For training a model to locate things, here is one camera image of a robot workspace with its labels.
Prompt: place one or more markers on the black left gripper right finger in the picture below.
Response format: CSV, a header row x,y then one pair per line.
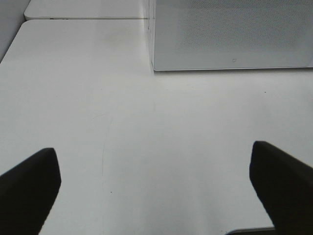
x,y
284,185

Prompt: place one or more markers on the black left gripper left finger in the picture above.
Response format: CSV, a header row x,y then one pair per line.
x,y
28,192

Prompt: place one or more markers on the white microwave oven body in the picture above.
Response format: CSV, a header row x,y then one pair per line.
x,y
232,34

